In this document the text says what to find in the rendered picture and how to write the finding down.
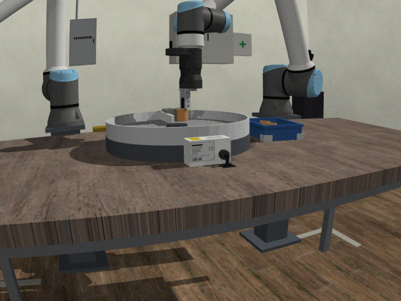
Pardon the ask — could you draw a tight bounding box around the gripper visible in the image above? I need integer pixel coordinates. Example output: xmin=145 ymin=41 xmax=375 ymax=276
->
xmin=179 ymin=47 xmax=203 ymax=110

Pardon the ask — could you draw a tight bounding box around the grey turntable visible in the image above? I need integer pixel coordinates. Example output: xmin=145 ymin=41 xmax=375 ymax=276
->
xmin=105 ymin=110 xmax=251 ymax=163

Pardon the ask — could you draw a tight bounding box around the blue crate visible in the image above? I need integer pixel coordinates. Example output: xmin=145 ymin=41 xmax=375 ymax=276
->
xmin=250 ymin=117 xmax=304 ymax=142

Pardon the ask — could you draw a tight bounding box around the white control box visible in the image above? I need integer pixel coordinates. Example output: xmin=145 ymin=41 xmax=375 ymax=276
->
xmin=184 ymin=134 xmax=237 ymax=169

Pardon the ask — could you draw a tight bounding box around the white first aid box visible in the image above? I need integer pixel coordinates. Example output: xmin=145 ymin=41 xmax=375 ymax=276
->
xmin=233 ymin=32 xmax=252 ymax=57

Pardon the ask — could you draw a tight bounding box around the wooden table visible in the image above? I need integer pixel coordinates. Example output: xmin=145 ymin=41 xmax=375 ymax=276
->
xmin=0 ymin=117 xmax=401 ymax=301

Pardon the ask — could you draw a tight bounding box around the grey electrical panel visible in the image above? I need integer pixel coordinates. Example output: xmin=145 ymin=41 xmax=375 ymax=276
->
xmin=68 ymin=0 xmax=97 ymax=66

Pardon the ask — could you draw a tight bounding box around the black cabinet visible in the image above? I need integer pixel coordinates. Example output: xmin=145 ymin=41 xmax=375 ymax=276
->
xmin=293 ymin=91 xmax=324 ymax=119

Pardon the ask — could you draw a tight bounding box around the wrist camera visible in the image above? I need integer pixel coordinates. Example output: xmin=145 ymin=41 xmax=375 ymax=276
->
xmin=165 ymin=40 xmax=182 ymax=57

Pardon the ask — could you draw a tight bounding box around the grey wall cabinet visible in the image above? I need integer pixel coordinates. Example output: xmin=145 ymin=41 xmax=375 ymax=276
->
xmin=169 ymin=11 xmax=234 ymax=65

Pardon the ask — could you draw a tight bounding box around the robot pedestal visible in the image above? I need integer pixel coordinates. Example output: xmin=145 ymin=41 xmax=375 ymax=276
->
xmin=239 ymin=112 xmax=302 ymax=254
xmin=45 ymin=125 xmax=110 ymax=274

